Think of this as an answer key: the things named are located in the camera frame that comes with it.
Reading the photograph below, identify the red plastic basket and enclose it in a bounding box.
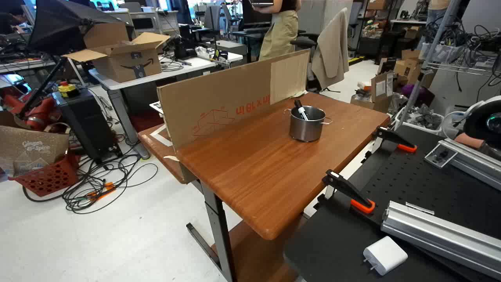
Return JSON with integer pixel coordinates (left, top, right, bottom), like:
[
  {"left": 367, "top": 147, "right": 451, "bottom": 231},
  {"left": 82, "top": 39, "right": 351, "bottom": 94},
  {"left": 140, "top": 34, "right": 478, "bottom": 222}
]
[{"left": 16, "top": 153, "right": 79, "bottom": 197}]

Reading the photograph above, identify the black electronics cabinet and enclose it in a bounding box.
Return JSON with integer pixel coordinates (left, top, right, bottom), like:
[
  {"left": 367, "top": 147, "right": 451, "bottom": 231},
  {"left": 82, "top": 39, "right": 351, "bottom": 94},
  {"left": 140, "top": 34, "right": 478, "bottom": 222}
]
[{"left": 52, "top": 89, "right": 118, "bottom": 163}]

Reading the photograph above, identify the near aluminium extrusion rail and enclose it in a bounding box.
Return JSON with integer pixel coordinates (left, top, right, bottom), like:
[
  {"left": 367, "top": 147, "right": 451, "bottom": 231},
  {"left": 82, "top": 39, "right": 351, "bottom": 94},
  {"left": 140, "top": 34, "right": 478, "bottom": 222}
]
[{"left": 381, "top": 200, "right": 501, "bottom": 278}]

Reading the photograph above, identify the black perforated breadboard base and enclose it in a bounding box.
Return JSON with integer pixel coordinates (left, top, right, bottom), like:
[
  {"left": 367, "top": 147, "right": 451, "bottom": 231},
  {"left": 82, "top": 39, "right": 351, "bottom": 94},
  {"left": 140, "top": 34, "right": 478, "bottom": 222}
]
[{"left": 285, "top": 126, "right": 501, "bottom": 282}]

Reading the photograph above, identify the black orange clamp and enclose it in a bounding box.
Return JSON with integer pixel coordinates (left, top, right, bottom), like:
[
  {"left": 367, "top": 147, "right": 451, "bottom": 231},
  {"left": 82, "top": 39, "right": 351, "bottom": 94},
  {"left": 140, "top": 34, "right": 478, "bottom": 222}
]
[
  {"left": 323, "top": 170, "right": 376, "bottom": 214},
  {"left": 376, "top": 126, "right": 418, "bottom": 153}
]

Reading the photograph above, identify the near black orange clamp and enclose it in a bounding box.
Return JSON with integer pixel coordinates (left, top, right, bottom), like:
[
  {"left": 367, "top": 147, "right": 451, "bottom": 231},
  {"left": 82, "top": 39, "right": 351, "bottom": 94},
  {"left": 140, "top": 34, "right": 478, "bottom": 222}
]
[{"left": 323, "top": 170, "right": 376, "bottom": 214}]

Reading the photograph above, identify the beige cloth on chair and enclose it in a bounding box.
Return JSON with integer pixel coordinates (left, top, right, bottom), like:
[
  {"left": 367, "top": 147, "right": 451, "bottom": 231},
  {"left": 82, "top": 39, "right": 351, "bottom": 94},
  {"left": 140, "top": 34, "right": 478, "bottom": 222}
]
[{"left": 312, "top": 7, "right": 349, "bottom": 89}]

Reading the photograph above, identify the open amazon cardboard box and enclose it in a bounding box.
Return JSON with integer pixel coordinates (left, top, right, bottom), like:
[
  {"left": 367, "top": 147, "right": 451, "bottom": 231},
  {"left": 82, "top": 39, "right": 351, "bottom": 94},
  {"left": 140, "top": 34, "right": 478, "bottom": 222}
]
[{"left": 68, "top": 22, "right": 169, "bottom": 81}]

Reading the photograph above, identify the far aluminium extrusion rail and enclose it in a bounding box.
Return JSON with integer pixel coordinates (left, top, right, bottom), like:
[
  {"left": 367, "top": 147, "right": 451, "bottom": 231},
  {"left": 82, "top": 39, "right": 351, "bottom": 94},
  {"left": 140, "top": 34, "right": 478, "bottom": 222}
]
[{"left": 425, "top": 137, "right": 501, "bottom": 191}]

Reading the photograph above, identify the brown cardboard divider board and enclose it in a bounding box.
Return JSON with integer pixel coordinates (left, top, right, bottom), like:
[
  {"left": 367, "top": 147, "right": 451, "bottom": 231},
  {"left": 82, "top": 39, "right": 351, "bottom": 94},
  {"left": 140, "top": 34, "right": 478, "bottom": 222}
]
[{"left": 157, "top": 50, "right": 310, "bottom": 148}]

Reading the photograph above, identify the aluminium extrusion rail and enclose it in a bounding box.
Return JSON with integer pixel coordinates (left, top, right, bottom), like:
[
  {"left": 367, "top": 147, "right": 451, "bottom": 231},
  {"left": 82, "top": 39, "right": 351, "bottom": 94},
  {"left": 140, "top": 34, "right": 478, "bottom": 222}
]
[
  {"left": 425, "top": 137, "right": 501, "bottom": 191},
  {"left": 381, "top": 200, "right": 501, "bottom": 278}
]

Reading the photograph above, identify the far black orange clamp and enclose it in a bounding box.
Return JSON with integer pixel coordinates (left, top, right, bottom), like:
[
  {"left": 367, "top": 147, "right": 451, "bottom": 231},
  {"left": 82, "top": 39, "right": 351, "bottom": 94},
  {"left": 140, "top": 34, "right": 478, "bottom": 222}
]
[{"left": 376, "top": 126, "right": 418, "bottom": 153}]

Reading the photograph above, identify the person in beige apron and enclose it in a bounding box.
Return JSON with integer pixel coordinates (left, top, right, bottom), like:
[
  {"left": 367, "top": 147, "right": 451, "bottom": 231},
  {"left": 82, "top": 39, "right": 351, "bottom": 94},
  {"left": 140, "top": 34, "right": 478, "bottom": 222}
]
[{"left": 252, "top": 0, "right": 302, "bottom": 61}]

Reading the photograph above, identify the white power adapter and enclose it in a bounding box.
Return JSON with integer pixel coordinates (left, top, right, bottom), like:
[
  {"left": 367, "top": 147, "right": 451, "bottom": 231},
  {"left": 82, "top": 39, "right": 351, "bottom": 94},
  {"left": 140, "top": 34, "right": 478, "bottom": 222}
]
[{"left": 364, "top": 236, "right": 409, "bottom": 275}]

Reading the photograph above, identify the grey office desk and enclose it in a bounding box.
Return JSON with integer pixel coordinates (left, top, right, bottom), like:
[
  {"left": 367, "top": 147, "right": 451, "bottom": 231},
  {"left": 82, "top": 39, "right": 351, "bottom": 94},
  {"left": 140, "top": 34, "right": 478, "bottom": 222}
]
[{"left": 90, "top": 58, "right": 221, "bottom": 159}]

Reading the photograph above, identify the black and white marker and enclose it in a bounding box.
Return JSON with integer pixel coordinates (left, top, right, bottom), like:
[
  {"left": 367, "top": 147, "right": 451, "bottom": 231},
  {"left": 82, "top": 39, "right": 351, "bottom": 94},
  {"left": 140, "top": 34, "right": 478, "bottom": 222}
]
[{"left": 295, "top": 98, "right": 310, "bottom": 120}]

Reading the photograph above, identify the wooden table with metal leg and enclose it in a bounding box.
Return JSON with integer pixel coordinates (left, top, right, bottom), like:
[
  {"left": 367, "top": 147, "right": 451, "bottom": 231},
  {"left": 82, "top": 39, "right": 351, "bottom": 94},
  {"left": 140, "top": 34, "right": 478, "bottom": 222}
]
[{"left": 140, "top": 94, "right": 390, "bottom": 282}]

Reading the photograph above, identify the silver metal pot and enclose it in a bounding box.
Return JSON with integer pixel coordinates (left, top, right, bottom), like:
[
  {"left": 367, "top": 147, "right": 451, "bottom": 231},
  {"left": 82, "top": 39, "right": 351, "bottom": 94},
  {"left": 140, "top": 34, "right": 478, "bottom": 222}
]
[{"left": 290, "top": 105, "right": 326, "bottom": 142}]

